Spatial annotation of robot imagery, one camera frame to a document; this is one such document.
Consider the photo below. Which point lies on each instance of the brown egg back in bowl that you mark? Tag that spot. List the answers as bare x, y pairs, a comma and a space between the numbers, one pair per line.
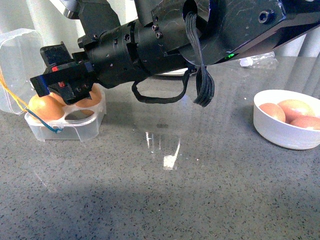
294, 109

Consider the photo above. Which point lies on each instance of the brown egg front in box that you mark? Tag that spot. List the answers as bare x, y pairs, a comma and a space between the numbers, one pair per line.
46, 107

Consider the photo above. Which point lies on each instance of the white round bowl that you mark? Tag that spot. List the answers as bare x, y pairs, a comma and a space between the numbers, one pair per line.
281, 133

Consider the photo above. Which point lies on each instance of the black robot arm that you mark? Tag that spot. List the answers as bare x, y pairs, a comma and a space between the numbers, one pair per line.
168, 35

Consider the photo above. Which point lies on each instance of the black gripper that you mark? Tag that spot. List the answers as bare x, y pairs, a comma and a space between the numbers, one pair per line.
127, 53

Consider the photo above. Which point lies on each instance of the clear plastic bag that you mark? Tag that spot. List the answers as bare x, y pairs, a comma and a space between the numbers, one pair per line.
266, 61

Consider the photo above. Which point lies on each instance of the brown egg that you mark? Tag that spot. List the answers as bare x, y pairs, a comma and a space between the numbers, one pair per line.
58, 98
307, 122
273, 110
294, 109
95, 95
46, 107

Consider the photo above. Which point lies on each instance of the clear plastic egg box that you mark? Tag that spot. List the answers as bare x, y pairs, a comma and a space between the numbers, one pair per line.
78, 123

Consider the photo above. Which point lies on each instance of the brown egg front in bowl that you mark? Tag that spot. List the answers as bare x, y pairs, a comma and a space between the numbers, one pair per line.
307, 122

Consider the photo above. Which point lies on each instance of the clear egg box lid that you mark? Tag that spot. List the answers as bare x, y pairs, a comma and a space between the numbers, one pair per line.
20, 60

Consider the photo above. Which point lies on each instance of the brown egg back in box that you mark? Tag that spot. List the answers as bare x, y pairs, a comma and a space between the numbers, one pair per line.
58, 98

